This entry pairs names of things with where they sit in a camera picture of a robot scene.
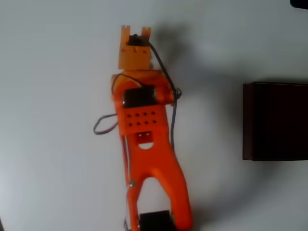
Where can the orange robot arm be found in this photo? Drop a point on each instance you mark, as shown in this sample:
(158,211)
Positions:
(149,156)

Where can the dark brown open box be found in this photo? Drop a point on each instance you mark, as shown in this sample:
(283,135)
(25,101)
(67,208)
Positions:
(276,120)

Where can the small black camera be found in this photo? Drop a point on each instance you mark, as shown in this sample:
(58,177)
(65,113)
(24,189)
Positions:
(136,41)

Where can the black object at frame corner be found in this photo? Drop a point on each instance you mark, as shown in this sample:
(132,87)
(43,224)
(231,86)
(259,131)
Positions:
(299,3)

